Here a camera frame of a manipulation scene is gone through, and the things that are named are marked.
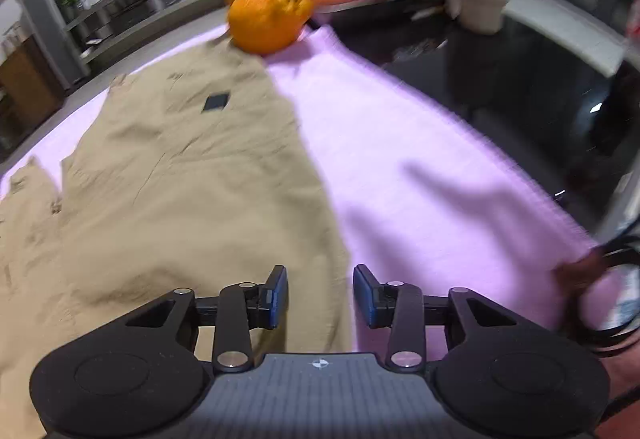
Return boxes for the pink blanket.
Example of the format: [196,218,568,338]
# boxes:
[0,25,626,354]

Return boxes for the wooden cabinet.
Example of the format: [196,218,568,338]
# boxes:
[0,36,66,151]

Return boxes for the large orange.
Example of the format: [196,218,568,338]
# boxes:
[228,0,315,55]

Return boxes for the khaki pants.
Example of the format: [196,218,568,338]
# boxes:
[0,36,355,439]

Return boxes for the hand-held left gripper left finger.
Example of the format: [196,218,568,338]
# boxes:
[125,265,289,374]

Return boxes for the person's right forearm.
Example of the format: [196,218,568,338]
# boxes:
[602,346,640,439]

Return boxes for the grey tower speaker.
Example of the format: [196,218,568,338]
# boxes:
[22,0,89,86]

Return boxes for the black cable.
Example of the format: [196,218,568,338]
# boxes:
[564,231,640,362]

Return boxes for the grey television stand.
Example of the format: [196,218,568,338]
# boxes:
[64,0,227,66]

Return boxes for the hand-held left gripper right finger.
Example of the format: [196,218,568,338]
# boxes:
[353,264,522,374]

